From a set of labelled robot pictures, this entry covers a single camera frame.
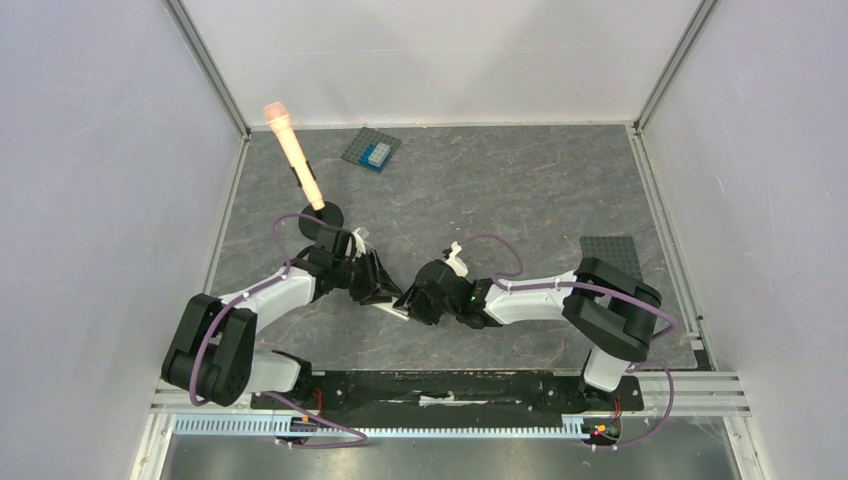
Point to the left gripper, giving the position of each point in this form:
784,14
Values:
375,277

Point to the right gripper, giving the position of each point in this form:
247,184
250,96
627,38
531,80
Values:
425,302

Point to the white remote control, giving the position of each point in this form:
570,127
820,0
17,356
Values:
392,309

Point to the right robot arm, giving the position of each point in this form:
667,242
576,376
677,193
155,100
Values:
614,310

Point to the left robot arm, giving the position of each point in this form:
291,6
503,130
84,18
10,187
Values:
213,355

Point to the black round microphone stand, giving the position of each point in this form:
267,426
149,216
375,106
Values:
310,220

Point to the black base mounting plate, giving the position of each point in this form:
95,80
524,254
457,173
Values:
458,398

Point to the blue lego brick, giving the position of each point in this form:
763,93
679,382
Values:
375,156

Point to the grey lego baseplate far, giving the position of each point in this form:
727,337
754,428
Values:
366,136

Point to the dark grey lego baseplate right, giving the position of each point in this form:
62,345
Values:
618,251

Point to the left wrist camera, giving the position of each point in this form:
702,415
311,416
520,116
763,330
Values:
358,245

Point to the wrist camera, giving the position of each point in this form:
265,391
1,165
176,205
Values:
358,245
452,259

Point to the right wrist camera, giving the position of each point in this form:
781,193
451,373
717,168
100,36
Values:
452,259

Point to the white toothed cable duct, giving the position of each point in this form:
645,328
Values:
288,426

